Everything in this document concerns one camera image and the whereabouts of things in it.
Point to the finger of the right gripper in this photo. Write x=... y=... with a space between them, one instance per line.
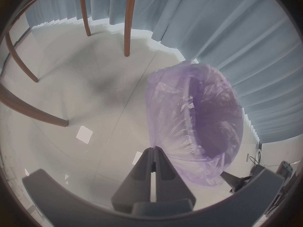
x=233 y=180

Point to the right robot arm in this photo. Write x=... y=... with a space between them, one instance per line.
x=284 y=169

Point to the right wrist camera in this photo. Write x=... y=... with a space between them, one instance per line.
x=258 y=170

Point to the purple plastic bag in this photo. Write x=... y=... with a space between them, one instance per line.
x=213 y=117

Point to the white cushioned wooden chair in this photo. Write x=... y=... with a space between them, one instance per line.
x=127 y=20

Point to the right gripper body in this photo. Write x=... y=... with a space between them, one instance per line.
x=242 y=183

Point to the pale blue curtain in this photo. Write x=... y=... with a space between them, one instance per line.
x=224 y=32

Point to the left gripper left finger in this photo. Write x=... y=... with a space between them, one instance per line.
x=132 y=190

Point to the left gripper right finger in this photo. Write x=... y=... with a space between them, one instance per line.
x=175 y=190

